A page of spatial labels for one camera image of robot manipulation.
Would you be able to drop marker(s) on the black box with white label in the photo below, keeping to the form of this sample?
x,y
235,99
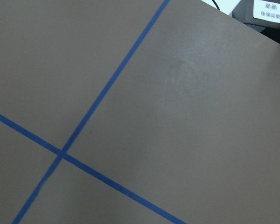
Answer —
x,y
262,13

